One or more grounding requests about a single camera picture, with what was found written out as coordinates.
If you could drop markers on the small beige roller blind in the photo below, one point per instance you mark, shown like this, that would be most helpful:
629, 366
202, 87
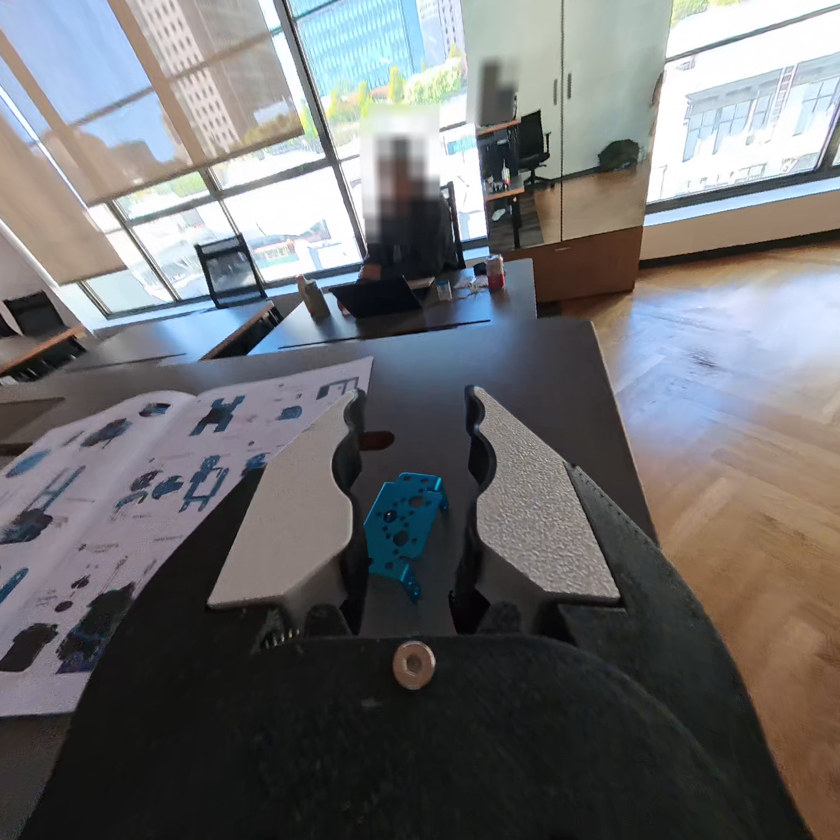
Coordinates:
52, 216

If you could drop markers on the dark desk with laptop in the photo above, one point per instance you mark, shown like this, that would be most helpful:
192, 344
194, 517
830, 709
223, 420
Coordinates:
459, 315

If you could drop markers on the open instruction manual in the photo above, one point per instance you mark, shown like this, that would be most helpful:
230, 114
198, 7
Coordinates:
118, 544

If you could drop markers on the beige carton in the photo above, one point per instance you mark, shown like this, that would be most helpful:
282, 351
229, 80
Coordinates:
315, 298

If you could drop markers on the dark grey desk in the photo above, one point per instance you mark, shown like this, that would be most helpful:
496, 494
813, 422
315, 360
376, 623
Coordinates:
525, 367

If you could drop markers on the dark desk with wooden edge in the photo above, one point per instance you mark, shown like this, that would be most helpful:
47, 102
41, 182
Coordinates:
184, 334

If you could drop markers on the blue metal bracket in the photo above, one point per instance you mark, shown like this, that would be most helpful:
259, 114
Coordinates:
394, 531

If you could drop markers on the large beige roller blind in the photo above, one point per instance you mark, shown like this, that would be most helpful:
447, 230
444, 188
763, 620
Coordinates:
164, 98

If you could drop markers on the mirrored cabinet with wooden base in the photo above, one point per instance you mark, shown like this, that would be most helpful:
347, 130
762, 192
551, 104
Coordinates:
604, 216

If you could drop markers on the small clear jar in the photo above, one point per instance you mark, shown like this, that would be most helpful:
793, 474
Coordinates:
444, 291

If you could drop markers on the red drink can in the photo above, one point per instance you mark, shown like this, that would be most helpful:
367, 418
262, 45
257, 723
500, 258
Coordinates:
495, 272

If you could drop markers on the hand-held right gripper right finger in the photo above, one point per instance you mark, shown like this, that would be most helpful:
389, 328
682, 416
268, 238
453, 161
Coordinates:
538, 525

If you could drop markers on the black mesh chair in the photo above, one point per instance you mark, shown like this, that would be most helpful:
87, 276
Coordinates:
226, 269

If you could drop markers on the black laptop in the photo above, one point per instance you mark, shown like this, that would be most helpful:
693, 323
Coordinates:
377, 298

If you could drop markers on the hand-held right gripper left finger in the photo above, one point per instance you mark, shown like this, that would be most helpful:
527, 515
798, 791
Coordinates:
289, 525

